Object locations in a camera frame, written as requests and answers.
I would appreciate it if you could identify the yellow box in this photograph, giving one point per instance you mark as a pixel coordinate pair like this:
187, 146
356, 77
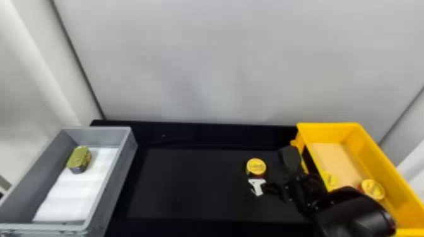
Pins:
394, 172

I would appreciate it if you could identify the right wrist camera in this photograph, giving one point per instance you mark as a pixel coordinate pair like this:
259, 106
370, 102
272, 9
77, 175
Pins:
290, 159

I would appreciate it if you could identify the grey box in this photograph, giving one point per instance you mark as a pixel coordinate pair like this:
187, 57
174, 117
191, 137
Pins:
29, 195

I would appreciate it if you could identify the white foam pad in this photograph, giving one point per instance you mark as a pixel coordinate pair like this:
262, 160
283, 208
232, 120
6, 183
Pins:
76, 195

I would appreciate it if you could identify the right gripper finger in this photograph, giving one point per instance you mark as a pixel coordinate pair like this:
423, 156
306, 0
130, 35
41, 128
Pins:
255, 187

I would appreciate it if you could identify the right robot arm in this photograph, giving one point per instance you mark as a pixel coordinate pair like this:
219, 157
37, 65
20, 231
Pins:
351, 215

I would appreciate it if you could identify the yellow angular can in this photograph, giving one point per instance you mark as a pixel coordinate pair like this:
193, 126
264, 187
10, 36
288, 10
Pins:
79, 159

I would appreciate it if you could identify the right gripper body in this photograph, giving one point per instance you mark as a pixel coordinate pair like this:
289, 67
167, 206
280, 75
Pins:
281, 188

